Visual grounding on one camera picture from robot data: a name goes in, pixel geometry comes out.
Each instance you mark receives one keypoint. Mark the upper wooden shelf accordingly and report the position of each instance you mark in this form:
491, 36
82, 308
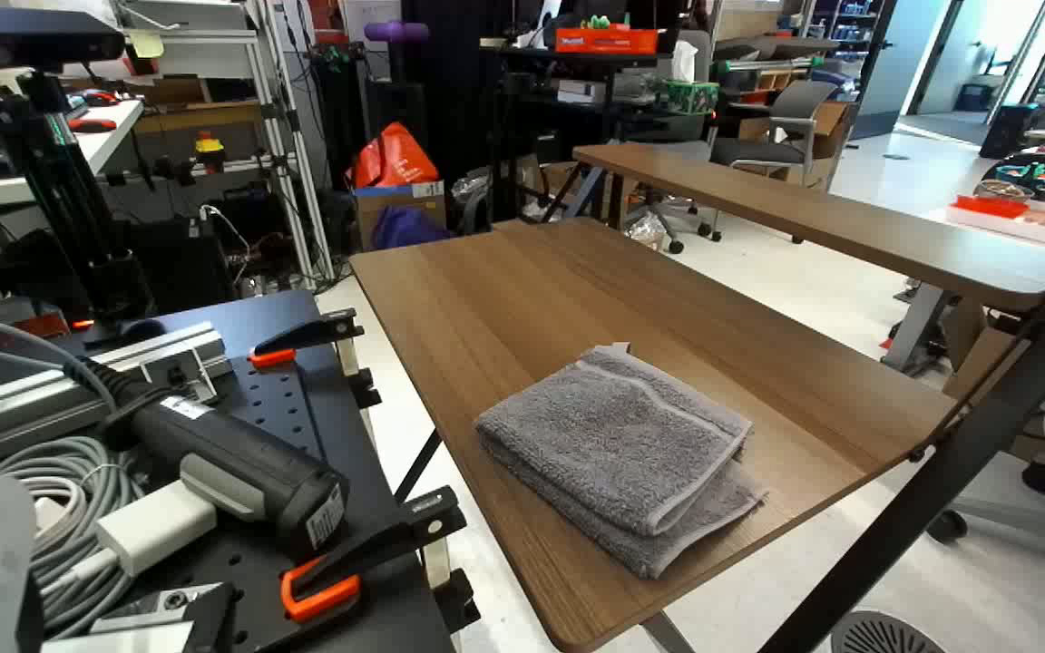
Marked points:
995, 272

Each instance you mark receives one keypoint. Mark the yellow black object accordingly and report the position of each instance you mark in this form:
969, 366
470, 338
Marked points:
207, 152

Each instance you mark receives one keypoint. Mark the wooden table with black frame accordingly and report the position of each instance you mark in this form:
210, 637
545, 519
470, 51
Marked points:
482, 317

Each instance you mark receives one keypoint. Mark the silver aluminium rail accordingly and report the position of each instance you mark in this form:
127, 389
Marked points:
47, 405

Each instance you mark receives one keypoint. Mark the orange bag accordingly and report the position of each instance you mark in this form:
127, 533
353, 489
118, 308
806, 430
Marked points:
393, 157

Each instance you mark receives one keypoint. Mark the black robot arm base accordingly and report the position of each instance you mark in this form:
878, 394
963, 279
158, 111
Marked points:
228, 464

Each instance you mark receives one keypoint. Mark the white power adapter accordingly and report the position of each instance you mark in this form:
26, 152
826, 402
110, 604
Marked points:
155, 528

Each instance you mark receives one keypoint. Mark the silver metal ladder frame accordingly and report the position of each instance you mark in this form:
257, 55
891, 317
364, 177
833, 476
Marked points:
288, 152

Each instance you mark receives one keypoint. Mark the grey towel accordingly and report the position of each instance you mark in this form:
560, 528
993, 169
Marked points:
635, 460

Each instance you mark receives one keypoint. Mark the cardboard box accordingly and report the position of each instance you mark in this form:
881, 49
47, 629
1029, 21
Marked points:
428, 199

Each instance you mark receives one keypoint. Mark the near black orange clamp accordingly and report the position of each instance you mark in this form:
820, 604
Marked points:
335, 580

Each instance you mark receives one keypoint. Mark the far black orange clamp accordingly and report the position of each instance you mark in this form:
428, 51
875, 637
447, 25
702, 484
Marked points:
318, 332

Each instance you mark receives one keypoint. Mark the black orange clamp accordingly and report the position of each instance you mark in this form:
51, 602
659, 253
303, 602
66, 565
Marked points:
318, 332
335, 580

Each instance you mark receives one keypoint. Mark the purple cloth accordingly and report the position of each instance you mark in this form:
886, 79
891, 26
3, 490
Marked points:
404, 226

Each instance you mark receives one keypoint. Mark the orange bin on shelf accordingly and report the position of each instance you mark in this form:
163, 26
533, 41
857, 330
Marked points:
608, 41

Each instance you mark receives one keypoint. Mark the black camera tripod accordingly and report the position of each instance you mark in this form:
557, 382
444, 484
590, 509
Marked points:
66, 189

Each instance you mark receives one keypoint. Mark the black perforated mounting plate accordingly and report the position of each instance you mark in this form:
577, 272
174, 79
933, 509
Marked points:
393, 611

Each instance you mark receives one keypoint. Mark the grey office chair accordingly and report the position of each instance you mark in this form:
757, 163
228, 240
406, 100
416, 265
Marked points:
767, 139

